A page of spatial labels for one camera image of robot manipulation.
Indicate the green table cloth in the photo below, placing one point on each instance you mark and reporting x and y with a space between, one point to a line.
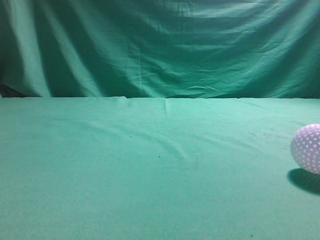
119 168

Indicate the white dimpled ball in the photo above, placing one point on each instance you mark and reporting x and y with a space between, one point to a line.
305 148

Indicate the green backdrop curtain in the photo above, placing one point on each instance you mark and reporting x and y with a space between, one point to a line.
160 48

